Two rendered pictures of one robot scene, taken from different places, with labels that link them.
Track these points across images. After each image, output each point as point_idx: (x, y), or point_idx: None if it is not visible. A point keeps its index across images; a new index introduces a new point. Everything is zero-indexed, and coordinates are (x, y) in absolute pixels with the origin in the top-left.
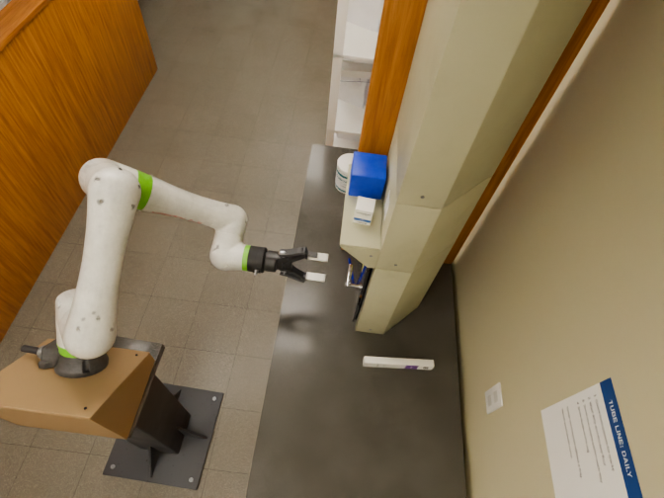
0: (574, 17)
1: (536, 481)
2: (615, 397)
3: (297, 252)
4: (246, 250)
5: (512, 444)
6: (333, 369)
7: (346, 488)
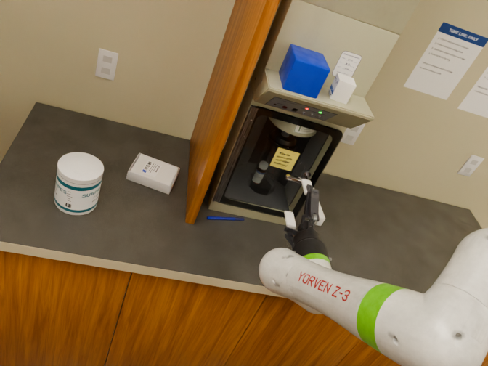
0: None
1: (423, 111)
2: (451, 25)
3: (317, 197)
4: (319, 255)
5: (390, 125)
6: (332, 247)
7: (410, 250)
